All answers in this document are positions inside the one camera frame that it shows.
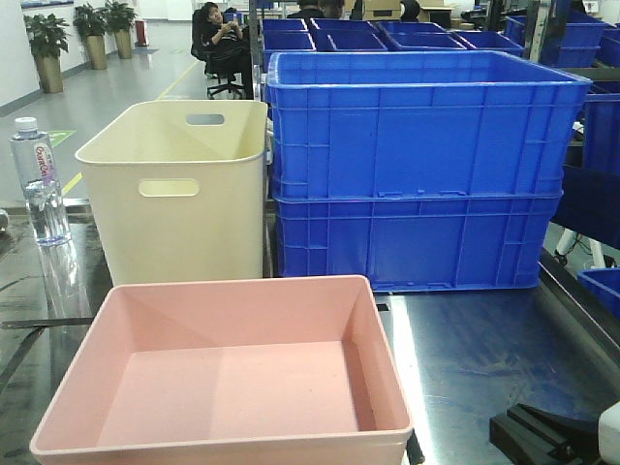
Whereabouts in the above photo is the blue crate lower right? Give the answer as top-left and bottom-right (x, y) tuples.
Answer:
(577, 267), (620, 318)

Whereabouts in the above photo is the potted plant gold pot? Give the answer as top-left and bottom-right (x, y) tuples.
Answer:
(23, 14), (69, 93)

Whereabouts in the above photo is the large blue plastic crate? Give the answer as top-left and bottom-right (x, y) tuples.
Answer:
(266, 51), (591, 201)

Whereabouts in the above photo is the cream plastic basket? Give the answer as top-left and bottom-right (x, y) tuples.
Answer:
(76, 100), (267, 286)

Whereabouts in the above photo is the pink plastic bin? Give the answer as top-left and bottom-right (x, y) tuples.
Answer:
(30, 275), (413, 464)

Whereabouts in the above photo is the clear water bottle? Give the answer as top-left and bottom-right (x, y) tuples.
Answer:
(10, 116), (71, 246)

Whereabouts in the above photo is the lower blue plastic crate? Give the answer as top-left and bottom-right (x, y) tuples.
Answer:
(275, 193), (562, 293)

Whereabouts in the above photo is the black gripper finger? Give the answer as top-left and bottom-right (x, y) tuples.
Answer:
(489, 403), (604, 464)

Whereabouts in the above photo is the seated person in black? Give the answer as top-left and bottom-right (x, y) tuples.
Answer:
(191, 1), (254, 100)

